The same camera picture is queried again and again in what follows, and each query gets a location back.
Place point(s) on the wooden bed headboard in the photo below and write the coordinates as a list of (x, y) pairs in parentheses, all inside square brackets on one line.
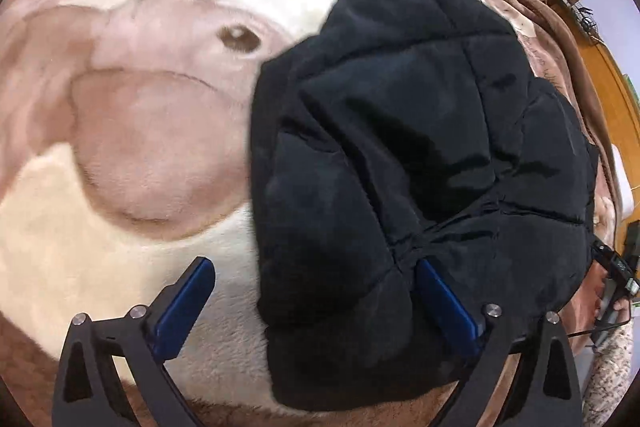
[(620, 107)]

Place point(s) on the person's right hand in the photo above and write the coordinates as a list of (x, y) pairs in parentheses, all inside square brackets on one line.
[(595, 289)]

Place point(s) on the brown printed fleece blanket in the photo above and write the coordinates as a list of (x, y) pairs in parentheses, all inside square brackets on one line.
[(125, 157)]

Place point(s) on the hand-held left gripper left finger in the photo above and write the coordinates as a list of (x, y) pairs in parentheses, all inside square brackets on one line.
[(182, 307)]

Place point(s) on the white pillow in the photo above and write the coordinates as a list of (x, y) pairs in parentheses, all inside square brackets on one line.
[(625, 177)]

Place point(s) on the power strip with plugs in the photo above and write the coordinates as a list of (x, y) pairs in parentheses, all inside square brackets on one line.
[(580, 12)]

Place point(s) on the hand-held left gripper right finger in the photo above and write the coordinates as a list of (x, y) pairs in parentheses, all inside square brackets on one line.
[(447, 307)]

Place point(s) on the person's patterned clothing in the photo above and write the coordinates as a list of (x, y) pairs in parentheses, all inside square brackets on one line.
[(610, 382)]

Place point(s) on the black puffer jacket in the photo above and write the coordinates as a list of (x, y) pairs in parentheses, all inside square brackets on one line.
[(400, 132)]

